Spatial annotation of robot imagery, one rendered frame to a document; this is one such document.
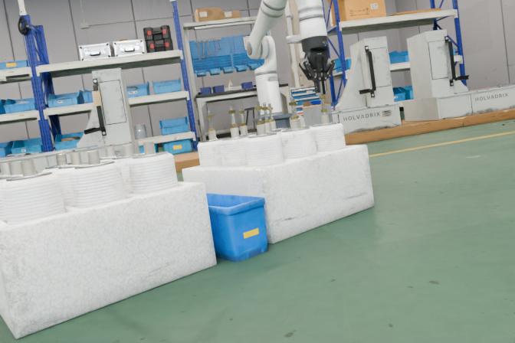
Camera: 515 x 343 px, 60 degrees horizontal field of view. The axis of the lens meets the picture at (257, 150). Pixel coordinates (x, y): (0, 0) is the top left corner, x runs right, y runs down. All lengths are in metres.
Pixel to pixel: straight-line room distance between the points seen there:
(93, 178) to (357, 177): 0.71
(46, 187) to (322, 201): 0.66
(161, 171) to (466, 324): 0.60
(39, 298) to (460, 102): 3.57
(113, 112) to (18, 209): 2.54
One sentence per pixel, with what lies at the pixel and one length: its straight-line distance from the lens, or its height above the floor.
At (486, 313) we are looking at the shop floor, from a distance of 0.70.
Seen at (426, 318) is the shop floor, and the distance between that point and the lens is 0.68.
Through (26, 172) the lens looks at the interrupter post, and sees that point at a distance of 0.90.
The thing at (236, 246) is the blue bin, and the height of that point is 0.03.
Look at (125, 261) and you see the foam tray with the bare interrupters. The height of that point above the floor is 0.07.
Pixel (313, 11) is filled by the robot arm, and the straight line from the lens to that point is 1.30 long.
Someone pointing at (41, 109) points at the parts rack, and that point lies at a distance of 6.15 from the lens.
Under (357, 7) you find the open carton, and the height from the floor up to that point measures 1.63.
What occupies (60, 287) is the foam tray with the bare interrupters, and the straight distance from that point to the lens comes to 0.87.
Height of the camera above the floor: 0.30
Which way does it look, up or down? 4 degrees down
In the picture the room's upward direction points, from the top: 8 degrees counter-clockwise
